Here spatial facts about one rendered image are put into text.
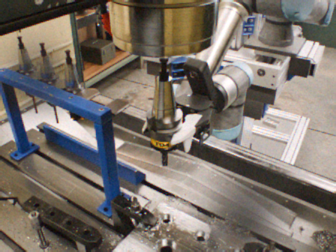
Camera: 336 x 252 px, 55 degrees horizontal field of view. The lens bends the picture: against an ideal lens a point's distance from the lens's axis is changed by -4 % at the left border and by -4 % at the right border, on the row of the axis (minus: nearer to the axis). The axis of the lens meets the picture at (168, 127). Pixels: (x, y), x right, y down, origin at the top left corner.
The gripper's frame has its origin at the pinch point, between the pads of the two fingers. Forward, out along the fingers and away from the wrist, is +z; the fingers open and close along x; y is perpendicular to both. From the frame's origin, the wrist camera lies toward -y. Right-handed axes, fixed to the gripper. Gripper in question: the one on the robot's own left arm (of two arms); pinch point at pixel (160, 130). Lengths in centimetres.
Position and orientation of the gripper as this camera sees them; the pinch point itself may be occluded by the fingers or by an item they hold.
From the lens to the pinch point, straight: 59.9
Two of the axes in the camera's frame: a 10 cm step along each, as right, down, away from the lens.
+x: -8.3, -3.1, 4.7
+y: 0.0, 8.3, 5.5
